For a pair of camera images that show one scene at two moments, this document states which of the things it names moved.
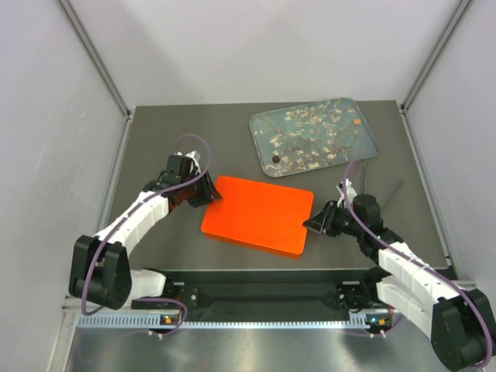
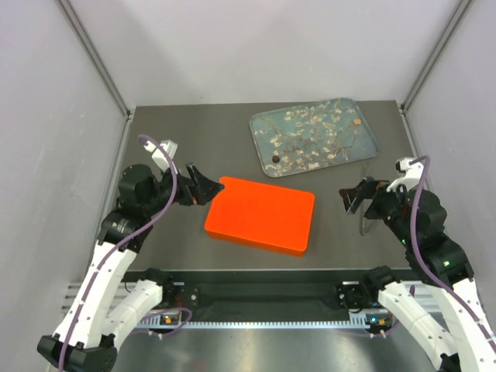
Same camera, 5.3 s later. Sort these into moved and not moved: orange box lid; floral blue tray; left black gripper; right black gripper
Moved: right black gripper
Not moved: orange box lid; floral blue tray; left black gripper
